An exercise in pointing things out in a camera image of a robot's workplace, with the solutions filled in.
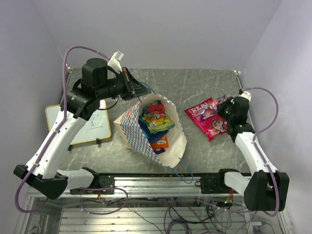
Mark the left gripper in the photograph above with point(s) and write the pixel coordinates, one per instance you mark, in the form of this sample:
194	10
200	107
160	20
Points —
132	87

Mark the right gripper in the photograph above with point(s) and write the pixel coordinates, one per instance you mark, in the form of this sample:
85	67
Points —
220	107

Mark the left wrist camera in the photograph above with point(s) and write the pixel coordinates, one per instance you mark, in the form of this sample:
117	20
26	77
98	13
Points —
114	61

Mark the green yellow candy bag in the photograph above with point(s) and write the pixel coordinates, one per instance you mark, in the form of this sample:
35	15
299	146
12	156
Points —
157	121

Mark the small whiteboard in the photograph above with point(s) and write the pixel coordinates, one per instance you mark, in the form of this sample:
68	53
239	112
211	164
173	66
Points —
96	129

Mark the aluminium frame rail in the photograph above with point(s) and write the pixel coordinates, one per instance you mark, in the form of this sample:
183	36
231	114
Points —
148	187

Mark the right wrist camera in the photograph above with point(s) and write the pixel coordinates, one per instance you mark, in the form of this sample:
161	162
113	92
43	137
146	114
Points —
245	94

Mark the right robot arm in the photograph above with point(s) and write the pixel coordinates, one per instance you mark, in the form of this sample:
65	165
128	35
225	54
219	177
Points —
267	188

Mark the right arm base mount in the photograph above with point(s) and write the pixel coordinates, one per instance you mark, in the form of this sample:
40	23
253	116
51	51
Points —
213	183

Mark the orange Fox's candy pack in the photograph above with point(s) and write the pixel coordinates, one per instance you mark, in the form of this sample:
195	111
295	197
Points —
161	143

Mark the red crisps bag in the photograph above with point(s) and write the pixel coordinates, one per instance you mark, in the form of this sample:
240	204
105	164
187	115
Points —
194	112

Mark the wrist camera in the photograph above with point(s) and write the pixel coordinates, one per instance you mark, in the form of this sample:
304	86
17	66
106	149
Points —
114	61
245	94

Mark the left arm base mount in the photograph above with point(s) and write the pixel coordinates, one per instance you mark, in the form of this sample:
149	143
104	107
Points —
100	181

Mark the blue checkered paper bag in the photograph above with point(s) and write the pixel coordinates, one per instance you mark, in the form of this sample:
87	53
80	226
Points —
138	138

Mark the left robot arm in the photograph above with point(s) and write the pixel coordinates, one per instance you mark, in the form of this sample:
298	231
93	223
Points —
100	80

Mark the red snack packet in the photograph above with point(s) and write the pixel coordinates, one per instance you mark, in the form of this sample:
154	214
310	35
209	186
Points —
159	108

